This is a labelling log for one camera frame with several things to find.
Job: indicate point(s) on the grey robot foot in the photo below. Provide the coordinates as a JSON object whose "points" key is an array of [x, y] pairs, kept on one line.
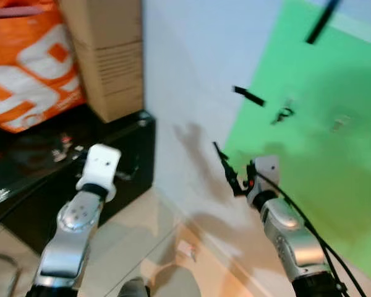
{"points": [[133, 288]]}

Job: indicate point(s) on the green wall board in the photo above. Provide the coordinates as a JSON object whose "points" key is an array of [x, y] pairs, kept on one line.
{"points": [[321, 161]]}

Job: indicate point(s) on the glossy black cabinet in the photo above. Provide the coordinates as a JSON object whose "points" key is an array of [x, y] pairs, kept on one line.
{"points": [[31, 185]]}

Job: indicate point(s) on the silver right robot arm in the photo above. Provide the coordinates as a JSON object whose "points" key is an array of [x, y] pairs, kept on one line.
{"points": [[294, 244]]}

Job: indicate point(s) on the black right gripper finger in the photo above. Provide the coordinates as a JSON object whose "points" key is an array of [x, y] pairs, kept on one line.
{"points": [[225, 161]]}

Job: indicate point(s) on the curved metal frame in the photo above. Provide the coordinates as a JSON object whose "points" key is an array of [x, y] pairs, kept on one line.
{"points": [[15, 272]]}

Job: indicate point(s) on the brown cardboard box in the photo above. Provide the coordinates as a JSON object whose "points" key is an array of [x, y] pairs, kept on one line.
{"points": [[108, 55]]}

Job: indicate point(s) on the short black wall strip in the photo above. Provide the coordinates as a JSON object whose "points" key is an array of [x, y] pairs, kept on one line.
{"points": [[250, 96]]}

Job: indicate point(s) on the dark key bunch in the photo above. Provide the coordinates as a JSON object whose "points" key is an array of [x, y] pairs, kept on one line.
{"points": [[284, 114]]}

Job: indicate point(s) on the orange and white bag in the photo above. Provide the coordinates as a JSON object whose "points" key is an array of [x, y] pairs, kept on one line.
{"points": [[25, 68]]}

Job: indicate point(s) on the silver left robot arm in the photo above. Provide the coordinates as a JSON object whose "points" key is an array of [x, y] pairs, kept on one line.
{"points": [[71, 238]]}

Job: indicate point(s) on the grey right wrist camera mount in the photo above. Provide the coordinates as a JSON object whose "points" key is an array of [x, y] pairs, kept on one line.
{"points": [[267, 170]]}

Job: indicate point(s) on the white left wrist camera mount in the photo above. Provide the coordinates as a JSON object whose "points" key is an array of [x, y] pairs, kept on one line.
{"points": [[102, 166]]}

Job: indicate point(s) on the long black bar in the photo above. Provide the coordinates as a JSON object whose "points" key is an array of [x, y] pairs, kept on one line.
{"points": [[321, 21]]}

